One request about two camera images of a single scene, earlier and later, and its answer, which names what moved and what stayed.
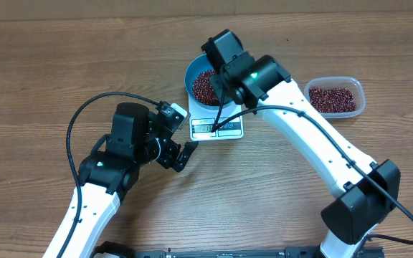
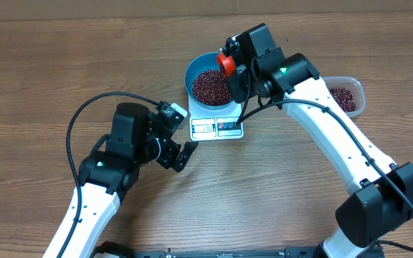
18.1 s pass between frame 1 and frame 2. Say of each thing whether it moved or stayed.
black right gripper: moved
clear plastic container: stayed
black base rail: stayed
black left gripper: stayed
